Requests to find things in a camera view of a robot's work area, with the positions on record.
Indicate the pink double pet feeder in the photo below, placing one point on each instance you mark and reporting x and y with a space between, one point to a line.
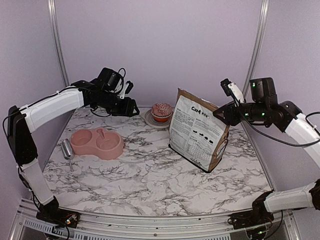
104 144

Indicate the white tape roll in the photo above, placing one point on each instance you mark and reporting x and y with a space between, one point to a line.
149 120

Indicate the left aluminium frame post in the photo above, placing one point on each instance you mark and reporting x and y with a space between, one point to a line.
51 4

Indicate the right aluminium frame post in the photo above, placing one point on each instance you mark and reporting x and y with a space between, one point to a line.
261 27

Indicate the aluminium front frame rail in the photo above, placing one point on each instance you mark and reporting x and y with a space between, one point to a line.
102 226

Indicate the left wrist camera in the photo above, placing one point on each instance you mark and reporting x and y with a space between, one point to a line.
126 89

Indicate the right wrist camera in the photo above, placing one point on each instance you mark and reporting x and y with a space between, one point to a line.
231 89

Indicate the white brown pet food bag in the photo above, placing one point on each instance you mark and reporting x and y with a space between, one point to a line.
195 133

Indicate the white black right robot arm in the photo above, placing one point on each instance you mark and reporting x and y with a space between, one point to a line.
289 128

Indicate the red patterned ceramic bowl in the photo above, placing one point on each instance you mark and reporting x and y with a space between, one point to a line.
161 112

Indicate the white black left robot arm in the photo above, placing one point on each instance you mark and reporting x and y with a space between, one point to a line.
108 91

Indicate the aluminium frame post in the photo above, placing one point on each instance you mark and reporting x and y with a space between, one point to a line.
261 27
51 4

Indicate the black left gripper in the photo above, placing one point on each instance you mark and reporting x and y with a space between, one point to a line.
127 109

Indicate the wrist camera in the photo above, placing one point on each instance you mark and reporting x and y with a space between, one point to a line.
231 89
126 89

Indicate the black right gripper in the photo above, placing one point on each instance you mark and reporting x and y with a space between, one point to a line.
229 109

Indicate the silver metal scoop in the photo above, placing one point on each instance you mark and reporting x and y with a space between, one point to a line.
67 152

